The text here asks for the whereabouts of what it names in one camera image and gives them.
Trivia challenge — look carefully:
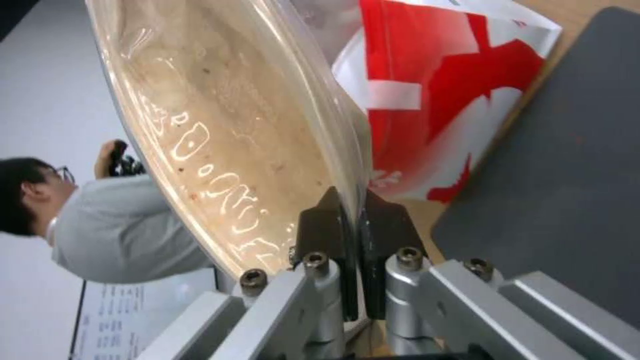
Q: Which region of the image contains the red and white takeout bag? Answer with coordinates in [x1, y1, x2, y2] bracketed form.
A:
[319, 0, 564, 205]

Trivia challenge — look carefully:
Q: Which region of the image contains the black handheld controller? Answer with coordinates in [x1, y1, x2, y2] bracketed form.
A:
[107, 140, 148, 177]

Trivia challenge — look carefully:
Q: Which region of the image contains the clear plastic container lid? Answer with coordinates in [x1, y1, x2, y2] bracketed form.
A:
[83, 0, 375, 281]

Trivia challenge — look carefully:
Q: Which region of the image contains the person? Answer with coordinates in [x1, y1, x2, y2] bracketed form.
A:
[0, 139, 217, 283]

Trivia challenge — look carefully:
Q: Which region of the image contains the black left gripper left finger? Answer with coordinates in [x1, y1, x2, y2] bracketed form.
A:
[175, 186, 359, 360]

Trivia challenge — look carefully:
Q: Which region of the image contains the white monitor screen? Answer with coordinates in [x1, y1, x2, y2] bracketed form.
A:
[70, 266, 221, 360]

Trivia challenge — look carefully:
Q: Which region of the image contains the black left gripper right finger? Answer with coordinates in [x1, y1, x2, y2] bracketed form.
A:
[360, 188, 640, 360]

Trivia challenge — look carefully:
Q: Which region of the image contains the dark grey desk mat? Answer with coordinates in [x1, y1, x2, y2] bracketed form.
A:
[429, 6, 640, 308]

